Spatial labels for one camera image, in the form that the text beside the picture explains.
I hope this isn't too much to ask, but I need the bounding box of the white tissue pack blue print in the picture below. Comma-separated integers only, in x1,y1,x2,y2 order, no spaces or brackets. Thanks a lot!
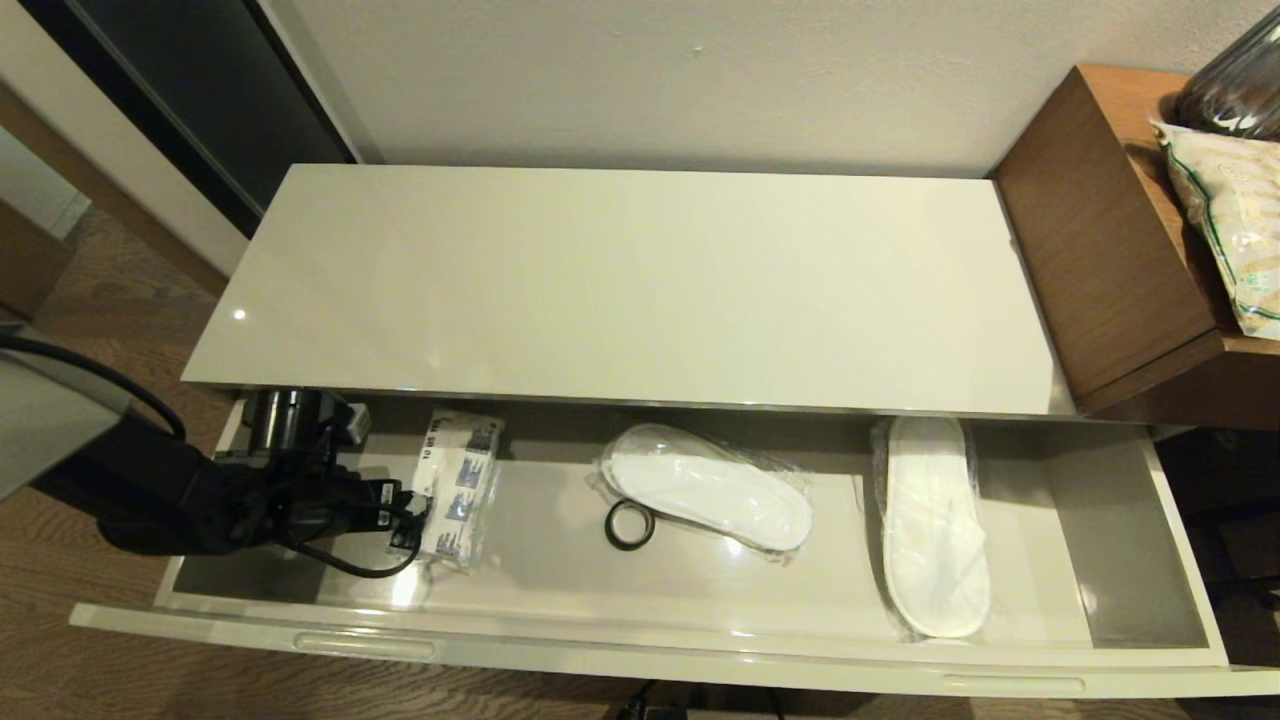
405,408,506,571

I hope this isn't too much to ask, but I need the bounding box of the white glossy drawer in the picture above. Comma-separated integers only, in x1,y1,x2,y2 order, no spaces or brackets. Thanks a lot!
68,395,1280,701

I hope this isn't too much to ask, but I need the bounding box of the black tape roll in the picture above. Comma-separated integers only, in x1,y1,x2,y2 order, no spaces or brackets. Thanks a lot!
604,499,657,552

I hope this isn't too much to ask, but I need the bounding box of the white glossy cabinet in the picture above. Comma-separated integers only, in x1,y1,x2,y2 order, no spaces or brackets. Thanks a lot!
180,163,1079,419

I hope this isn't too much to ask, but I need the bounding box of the brown wooden furniture piece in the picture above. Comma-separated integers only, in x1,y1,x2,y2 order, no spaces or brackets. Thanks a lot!
0,198,73,326

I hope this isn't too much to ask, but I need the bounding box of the brown wooden door trim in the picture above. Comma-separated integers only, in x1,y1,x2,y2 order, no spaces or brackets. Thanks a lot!
0,78,231,299

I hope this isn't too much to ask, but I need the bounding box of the white slipper in crumpled plastic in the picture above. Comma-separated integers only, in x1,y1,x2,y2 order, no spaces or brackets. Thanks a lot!
597,423,814,566

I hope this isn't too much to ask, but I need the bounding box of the white slipper in smooth plastic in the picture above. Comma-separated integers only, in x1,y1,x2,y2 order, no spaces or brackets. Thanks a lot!
868,415,993,641

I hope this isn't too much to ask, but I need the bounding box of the brown wooden desk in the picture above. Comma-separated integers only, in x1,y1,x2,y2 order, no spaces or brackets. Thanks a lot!
990,63,1280,431

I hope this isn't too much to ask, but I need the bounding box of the clear snack bag green print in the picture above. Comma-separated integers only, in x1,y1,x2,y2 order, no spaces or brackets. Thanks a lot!
1150,120,1280,341

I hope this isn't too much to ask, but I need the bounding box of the dark glass vase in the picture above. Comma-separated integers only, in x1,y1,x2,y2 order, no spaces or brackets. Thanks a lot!
1172,5,1280,141

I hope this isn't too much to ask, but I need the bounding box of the thin black camera cable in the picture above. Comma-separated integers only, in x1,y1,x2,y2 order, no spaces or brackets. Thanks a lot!
285,495,429,581

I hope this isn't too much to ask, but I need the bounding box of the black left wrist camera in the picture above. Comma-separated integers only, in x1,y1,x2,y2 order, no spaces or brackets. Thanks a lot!
243,388,373,456

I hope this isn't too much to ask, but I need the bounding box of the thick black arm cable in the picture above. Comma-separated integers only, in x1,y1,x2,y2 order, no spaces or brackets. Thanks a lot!
0,335,188,441

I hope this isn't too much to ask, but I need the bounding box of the black floor cable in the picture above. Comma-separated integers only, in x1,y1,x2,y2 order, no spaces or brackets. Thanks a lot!
615,680,788,720

